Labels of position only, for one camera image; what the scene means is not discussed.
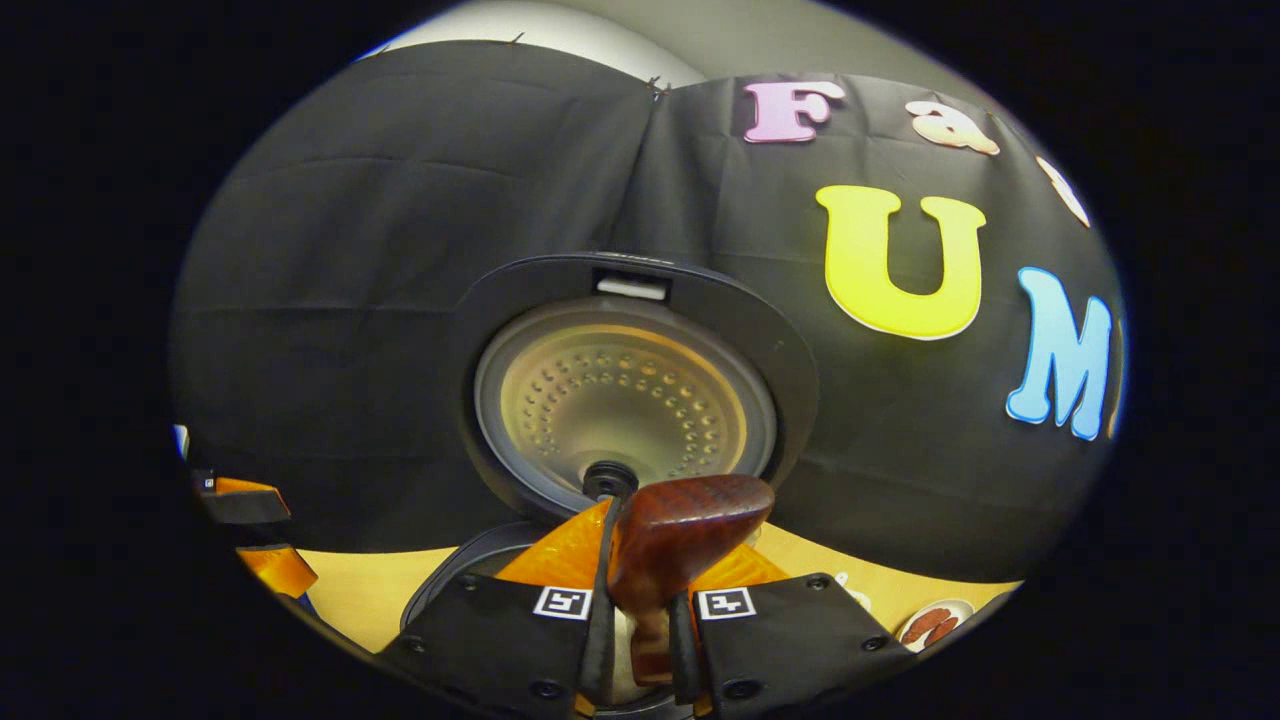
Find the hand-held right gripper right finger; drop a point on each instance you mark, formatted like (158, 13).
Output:
(683, 655)

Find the red meat piece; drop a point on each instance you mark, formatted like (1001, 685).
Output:
(922, 622)
(943, 632)

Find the black silver rice cooker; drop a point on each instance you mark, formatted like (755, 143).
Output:
(640, 400)

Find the white round plate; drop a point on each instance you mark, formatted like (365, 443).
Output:
(962, 608)

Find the wooden spoon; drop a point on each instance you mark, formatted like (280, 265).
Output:
(690, 520)

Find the black backdrop cloth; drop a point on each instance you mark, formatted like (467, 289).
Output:
(350, 300)

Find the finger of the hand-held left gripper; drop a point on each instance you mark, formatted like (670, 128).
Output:
(280, 572)
(240, 505)

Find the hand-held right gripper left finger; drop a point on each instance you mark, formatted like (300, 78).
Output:
(603, 650)

